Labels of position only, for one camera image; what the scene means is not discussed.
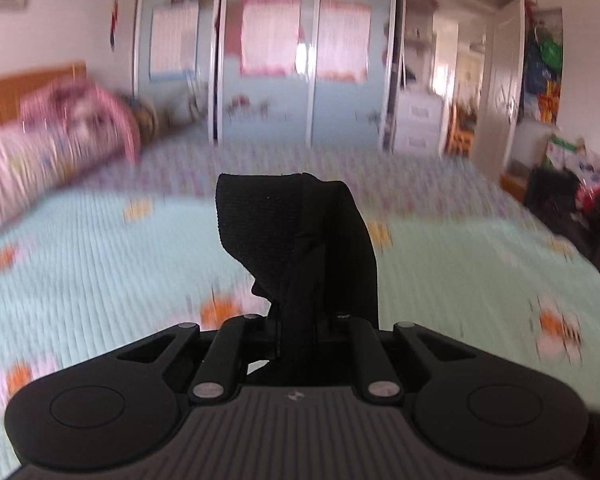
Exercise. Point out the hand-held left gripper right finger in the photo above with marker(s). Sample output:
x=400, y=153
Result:
x=337, y=332

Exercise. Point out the white plastic bag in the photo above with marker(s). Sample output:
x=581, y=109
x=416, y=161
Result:
x=590, y=167

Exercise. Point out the red plastic bag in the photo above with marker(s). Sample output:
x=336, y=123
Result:
x=592, y=200

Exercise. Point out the hanging colourful bags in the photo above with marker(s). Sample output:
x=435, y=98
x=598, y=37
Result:
x=545, y=65

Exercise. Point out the white door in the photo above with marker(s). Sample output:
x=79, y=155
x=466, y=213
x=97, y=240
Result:
x=500, y=95

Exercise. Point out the pink-bordered paper poster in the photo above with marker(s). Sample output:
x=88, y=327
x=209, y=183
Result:
x=342, y=40
x=270, y=35

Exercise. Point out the red hanging ornament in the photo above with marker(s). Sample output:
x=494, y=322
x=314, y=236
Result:
x=114, y=15

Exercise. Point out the blue-framed wall chart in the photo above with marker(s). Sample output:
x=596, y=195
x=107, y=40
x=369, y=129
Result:
x=175, y=40

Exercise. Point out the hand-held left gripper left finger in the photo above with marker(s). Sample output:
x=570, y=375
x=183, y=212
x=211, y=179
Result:
x=270, y=332

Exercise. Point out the wooden headboard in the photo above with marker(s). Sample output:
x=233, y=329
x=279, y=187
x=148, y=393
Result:
x=20, y=95

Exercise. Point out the white corner shelf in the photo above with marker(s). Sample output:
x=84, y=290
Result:
x=420, y=35

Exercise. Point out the wooden chair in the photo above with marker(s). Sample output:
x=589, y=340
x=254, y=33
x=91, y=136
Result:
x=462, y=132

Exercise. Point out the blue yellow patterned pillow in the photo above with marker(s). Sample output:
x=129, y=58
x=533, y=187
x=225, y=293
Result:
x=147, y=122

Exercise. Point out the green white carton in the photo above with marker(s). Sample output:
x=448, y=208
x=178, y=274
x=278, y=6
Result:
x=560, y=150

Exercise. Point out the white drawer cabinet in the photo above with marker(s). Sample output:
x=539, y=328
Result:
x=420, y=122

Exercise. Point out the rolled lavender floral quilt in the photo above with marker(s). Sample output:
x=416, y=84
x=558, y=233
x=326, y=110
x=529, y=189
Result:
x=40, y=170

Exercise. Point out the black long-sleeved shirt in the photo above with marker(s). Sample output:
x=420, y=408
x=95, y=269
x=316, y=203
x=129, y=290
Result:
x=290, y=220

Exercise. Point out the green bee-print quilt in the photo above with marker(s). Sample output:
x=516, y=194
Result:
x=130, y=270

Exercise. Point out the low wooden table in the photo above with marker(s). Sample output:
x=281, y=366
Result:
x=514, y=186

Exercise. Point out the black armchair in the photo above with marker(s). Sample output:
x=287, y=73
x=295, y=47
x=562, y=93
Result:
x=555, y=195

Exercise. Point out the light blue sliding-door wardrobe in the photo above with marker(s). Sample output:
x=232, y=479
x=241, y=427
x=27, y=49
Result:
x=345, y=110

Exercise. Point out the pink speckled blanket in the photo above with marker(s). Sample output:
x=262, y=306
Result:
x=90, y=105

